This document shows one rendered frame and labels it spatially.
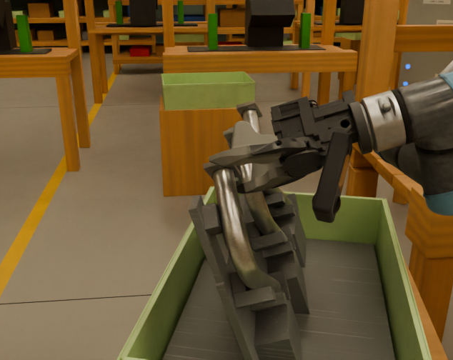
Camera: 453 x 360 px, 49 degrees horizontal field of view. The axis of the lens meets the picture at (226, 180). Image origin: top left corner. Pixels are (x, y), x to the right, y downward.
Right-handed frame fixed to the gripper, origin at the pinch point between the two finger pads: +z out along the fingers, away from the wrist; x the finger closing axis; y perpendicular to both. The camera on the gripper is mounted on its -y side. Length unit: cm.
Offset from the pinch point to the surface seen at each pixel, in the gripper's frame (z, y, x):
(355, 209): -18, 8, -53
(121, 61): 240, 494, -526
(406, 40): -54, 79, -96
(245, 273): 0.4, -12.8, -3.0
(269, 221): -2.4, -1.7, -16.9
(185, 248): 15.9, 0.4, -26.0
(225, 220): 0.9, -6.3, 1.4
